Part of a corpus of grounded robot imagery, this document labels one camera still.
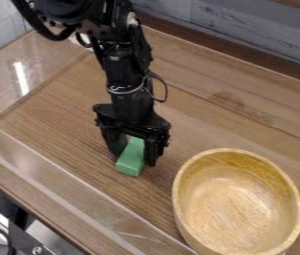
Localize brown wooden bowl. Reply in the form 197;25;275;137
172;148;300;255

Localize black metal table frame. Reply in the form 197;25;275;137
0;191;83;255

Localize clear acrylic enclosure walls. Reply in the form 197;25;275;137
0;17;300;255

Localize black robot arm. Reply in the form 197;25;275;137
11;0;170;167

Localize green rectangular block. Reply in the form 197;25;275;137
116;137;145;177

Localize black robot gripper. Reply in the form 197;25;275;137
91;88;173;168

